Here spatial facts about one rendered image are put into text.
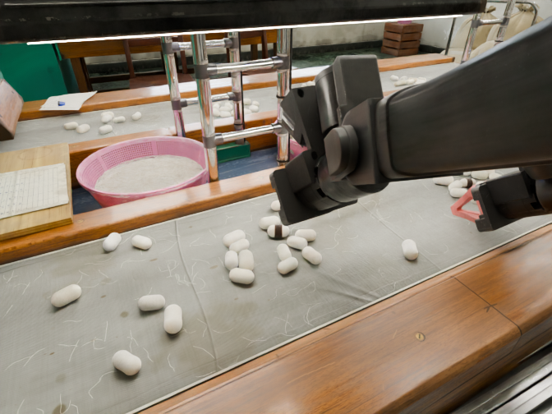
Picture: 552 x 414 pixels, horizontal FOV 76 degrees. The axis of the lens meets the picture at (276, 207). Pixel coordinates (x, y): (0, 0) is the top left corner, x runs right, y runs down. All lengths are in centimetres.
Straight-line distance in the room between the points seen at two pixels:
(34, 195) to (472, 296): 68
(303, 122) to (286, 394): 27
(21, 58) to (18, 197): 247
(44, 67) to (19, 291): 266
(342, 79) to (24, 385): 43
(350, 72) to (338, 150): 10
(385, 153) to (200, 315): 31
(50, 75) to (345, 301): 291
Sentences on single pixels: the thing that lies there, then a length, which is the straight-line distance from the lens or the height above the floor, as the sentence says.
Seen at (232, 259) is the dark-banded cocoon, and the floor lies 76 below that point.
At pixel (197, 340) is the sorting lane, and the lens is 44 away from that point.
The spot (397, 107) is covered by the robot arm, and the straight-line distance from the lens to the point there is 23.
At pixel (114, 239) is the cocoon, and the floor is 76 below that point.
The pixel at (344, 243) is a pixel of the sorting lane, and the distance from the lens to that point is 56.
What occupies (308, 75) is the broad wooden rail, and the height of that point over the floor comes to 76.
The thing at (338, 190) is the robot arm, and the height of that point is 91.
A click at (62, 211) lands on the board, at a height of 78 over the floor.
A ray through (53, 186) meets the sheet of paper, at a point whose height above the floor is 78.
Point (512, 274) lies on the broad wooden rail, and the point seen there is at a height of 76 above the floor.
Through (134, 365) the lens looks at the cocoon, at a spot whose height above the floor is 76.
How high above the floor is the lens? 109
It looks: 33 degrees down
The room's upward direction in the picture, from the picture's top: straight up
